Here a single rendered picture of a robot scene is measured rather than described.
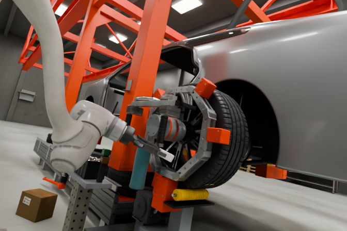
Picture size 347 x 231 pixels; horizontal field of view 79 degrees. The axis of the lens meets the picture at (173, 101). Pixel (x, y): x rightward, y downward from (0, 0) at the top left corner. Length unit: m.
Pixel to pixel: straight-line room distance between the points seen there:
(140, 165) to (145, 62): 0.78
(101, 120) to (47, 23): 0.36
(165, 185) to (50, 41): 0.91
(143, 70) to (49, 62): 1.00
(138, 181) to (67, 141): 0.67
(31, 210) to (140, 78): 1.33
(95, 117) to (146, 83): 0.87
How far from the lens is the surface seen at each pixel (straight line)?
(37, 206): 2.09
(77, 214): 1.71
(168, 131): 1.18
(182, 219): 1.43
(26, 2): 0.75
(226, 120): 1.15
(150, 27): 1.76
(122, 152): 1.56
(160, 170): 1.32
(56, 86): 0.72
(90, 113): 0.84
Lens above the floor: 0.79
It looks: 10 degrees up
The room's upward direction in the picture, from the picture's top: 10 degrees clockwise
